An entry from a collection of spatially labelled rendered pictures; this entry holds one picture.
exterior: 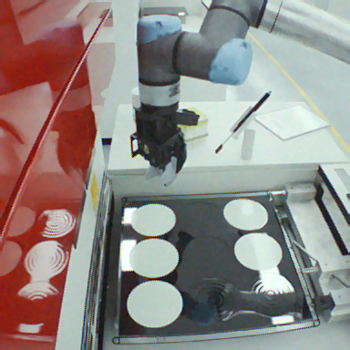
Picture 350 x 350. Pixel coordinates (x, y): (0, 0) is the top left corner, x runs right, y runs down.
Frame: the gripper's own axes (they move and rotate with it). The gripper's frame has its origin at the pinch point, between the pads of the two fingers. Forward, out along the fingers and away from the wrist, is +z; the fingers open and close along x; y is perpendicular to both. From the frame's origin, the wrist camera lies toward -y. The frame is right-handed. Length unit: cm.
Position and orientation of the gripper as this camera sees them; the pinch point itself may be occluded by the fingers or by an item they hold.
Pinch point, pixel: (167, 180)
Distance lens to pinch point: 76.4
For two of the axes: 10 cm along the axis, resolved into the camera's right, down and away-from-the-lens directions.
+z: 0.0, 7.9, 6.1
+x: 8.3, 3.5, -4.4
